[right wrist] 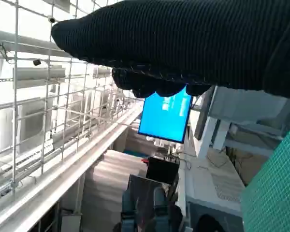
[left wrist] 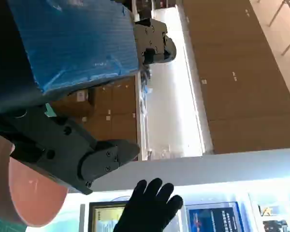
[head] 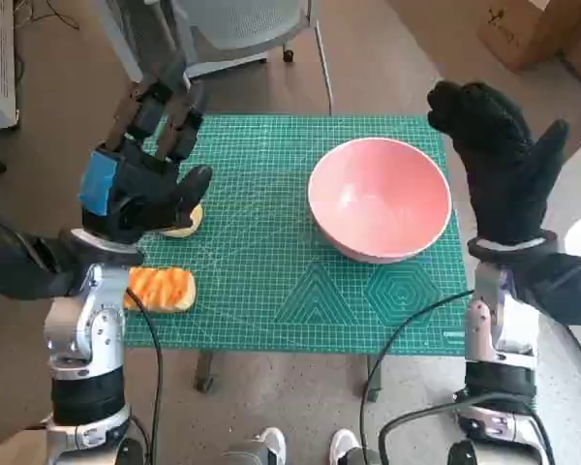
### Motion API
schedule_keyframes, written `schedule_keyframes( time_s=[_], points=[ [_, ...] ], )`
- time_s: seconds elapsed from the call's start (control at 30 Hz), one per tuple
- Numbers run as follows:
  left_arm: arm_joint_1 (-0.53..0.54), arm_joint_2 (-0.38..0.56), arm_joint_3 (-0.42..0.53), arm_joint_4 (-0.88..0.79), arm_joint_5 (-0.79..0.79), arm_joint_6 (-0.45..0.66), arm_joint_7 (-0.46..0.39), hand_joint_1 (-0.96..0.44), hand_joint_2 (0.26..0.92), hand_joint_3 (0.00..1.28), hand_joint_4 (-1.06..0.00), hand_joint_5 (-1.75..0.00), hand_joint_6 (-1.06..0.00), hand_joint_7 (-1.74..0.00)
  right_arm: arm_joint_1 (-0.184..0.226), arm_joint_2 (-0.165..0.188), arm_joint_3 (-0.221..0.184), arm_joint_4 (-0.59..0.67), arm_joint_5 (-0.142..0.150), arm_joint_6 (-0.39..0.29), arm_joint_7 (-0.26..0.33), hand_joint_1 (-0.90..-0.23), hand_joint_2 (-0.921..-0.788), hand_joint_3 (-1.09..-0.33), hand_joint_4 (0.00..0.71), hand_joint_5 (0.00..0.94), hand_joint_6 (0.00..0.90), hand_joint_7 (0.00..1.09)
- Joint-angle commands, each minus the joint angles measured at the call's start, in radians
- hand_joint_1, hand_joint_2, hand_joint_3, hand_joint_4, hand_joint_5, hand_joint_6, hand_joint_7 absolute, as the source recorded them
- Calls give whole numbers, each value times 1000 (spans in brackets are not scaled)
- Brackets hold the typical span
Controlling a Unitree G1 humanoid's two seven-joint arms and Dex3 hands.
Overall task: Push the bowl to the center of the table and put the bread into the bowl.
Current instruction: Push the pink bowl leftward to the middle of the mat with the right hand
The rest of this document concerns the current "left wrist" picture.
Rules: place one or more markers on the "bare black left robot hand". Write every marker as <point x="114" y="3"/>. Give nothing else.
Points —
<point x="75" y="43"/>

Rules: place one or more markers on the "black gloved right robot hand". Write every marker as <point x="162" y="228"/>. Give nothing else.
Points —
<point x="147" y="207"/>

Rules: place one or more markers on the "pink bowl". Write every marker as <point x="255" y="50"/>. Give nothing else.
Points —
<point x="33" y="193"/>

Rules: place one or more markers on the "framed display screen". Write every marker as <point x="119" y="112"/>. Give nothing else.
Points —
<point x="104" y="217"/>

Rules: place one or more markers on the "blue poster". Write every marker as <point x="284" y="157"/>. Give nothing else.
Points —
<point x="215" y="217"/>

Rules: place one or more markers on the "brown cardboard box stack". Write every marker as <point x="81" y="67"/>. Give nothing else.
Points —
<point x="236" y="72"/>
<point x="111" y="108"/>

